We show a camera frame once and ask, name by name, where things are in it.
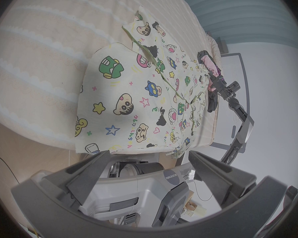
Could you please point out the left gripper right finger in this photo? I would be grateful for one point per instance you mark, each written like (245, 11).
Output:
(213, 175)

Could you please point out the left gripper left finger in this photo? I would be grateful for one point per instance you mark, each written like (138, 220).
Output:
(94, 167)

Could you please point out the white printed pyjama top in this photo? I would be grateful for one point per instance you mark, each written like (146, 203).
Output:
(129, 95)

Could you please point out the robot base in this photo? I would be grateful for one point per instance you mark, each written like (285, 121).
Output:
(149, 190)

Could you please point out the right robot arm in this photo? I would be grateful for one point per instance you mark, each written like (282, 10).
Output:
(244, 130)

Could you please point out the bed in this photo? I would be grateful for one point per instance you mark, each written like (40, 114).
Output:
(39, 58)

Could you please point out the black garment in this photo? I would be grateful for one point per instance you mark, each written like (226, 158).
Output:
(212, 103)

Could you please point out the purple garment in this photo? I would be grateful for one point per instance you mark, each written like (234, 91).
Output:
(219, 73)

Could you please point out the pink garment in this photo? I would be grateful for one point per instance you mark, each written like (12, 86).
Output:
(209, 63)

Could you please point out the dark grey garment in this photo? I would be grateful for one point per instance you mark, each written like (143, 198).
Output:
(201, 56)

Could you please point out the grey bedside table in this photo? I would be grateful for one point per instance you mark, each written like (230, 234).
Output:
(223, 46)

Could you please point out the cream pillow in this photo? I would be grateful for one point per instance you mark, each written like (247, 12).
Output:
(212, 43)

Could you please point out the blue-green curtain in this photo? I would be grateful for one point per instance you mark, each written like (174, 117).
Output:
(238, 13)

